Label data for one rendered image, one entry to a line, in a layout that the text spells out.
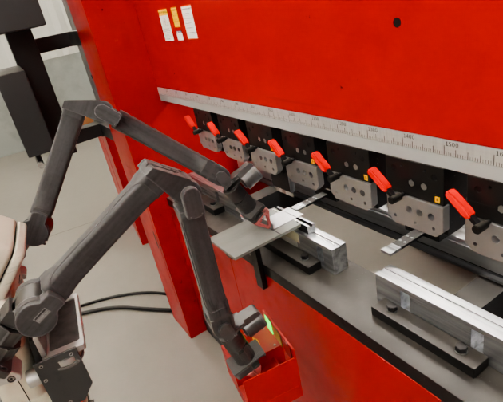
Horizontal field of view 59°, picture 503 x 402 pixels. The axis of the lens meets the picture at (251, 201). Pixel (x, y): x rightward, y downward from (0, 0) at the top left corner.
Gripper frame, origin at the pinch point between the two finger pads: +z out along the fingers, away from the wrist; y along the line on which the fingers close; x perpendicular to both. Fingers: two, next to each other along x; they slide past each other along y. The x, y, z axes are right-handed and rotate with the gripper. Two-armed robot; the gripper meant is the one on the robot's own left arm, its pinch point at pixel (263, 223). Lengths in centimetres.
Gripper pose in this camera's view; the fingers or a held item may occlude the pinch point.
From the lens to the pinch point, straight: 150.7
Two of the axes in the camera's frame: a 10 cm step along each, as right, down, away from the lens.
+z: 5.5, 6.1, 5.7
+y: -5.3, -2.7, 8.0
